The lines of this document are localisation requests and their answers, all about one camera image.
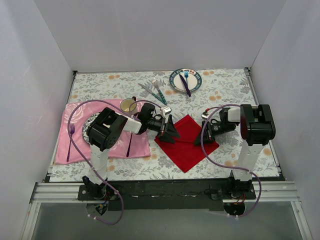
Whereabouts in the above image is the red cloth napkin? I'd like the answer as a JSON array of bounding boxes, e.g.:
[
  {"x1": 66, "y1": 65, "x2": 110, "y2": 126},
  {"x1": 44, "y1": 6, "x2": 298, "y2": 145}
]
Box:
[{"x1": 154, "y1": 115, "x2": 206, "y2": 173}]

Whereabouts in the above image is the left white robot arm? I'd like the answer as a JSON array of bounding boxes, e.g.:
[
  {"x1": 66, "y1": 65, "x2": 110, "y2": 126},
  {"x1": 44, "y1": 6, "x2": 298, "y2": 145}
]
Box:
[{"x1": 82, "y1": 103, "x2": 180, "y2": 200}]

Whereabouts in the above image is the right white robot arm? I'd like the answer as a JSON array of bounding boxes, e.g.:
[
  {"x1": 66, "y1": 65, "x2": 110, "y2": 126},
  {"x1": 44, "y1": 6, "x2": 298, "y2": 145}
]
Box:
[{"x1": 194, "y1": 104, "x2": 276, "y2": 200}]

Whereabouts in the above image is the pink floral placemat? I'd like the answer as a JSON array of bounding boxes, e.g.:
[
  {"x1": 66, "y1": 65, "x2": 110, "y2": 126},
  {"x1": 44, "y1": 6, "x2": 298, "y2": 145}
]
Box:
[{"x1": 55, "y1": 99, "x2": 151, "y2": 165}]

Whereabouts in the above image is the cream enamel mug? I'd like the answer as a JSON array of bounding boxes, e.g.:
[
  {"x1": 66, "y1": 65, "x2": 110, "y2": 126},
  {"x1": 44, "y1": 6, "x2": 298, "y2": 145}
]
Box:
[{"x1": 120, "y1": 96, "x2": 138, "y2": 117}]

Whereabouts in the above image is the purple knife on plate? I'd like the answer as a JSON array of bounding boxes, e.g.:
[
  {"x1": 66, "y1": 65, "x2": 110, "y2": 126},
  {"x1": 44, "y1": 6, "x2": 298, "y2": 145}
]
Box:
[{"x1": 179, "y1": 74, "x2": 191, "y2": 97}]

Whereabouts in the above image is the purple spoon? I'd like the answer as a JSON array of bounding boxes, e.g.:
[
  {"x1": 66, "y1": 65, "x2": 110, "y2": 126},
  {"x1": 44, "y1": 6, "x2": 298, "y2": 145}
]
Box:
[{"x1": 126, "y1": 133, "x2": 133, "y2": 158}]

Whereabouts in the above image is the white plate blue rim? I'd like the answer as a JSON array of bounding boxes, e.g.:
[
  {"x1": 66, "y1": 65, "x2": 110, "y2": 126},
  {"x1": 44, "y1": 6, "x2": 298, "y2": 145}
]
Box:
[{"x1": 169, "y1": 68, "x2": 203, "y2": 96}]

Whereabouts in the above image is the blue fork on plate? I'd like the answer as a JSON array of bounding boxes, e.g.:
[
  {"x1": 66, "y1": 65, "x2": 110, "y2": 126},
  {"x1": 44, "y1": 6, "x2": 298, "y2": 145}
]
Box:
[{"x1": 184, "y1": 71, "x2": 189, "y2": 85}]

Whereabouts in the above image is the blue floral plate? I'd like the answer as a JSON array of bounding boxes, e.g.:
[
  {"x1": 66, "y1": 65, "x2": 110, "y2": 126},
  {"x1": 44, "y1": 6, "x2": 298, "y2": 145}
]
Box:
[{"x1": 82, "y1": 112, "x2": 100, "y2": 144}]

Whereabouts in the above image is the purple fork on placemat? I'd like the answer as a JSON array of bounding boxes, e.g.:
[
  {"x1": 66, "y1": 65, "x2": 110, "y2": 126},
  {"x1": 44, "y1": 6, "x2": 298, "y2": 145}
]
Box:
[{"x1": 66, "y1": 123, "x2": 75, "y2": 163}]

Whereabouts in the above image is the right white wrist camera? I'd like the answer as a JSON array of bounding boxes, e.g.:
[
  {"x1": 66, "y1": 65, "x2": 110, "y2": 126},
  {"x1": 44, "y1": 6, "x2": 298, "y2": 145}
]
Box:
[{"x1": 201, "y1": 108, "x2": 211, "y2": 120}]

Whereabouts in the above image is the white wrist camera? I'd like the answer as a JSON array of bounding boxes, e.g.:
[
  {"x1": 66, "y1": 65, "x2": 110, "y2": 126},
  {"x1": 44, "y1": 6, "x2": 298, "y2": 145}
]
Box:
[
  {"x1": 160, "y1": 106, "x2": 172, "y2": 118},
  {"x1": 201, "y1": 108, "x2": 211, "y2": 120}
]

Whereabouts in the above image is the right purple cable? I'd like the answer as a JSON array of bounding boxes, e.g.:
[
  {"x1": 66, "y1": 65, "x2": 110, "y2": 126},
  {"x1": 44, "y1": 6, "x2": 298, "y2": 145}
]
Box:
[{"x1": 201, "y1": 104, "x2": 263, "y2": 218}]

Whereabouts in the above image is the purple cable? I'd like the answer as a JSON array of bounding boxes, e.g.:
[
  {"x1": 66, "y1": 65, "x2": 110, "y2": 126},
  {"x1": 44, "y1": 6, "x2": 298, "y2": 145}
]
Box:
[
  {"x1": 201, "y1": 104, "x2": 263, "y2": 218},
  {"x1": 67, "y1": 99, "x2": 163, "y2": 225}
]

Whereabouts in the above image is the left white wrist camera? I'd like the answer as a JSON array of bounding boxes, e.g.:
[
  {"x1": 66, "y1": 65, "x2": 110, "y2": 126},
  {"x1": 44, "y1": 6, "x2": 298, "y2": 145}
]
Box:
[{"x1": 160, "y1": 106, "x2": 172, "y2": 118}]

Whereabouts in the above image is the teal handled knife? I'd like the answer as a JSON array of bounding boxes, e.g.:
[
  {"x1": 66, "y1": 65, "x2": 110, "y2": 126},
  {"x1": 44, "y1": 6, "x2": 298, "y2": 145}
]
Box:
[{"x1": 138, "y1": 83, "x2": 167, "y2": 105}]

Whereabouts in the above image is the teal handled fork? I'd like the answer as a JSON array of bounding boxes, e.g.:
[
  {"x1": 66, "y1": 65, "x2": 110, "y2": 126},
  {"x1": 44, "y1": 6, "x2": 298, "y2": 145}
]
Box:
[{"x1": 152, "y1": 78, "x2": 166, "y2": 102}]

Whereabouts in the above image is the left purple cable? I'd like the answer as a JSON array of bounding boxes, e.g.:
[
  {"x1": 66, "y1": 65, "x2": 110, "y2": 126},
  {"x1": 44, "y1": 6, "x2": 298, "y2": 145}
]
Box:
[{"x1": 67, "y1": 99, "x2": 163, "y2": 225}]

